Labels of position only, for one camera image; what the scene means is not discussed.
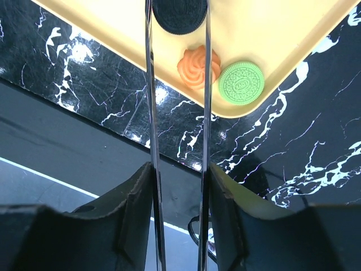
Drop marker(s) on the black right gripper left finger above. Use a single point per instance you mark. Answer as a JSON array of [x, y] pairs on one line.
[[108, 233]]

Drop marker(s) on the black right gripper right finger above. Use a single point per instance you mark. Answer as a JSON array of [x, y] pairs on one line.
[[252, 233]]

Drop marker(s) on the metal tongs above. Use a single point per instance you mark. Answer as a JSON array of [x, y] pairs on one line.
[[154, 145]]

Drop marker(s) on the black sandwich cookie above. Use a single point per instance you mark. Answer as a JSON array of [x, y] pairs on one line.
[[179, 16]]

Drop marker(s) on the green sandwich cookie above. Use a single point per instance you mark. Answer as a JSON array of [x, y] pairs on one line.
[[241, 83]]

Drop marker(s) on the orange swirl cookie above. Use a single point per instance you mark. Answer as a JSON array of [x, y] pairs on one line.
[[191, 68]]

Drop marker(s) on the yellow plastic tray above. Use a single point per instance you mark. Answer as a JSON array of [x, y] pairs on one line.
[[275, 35]]

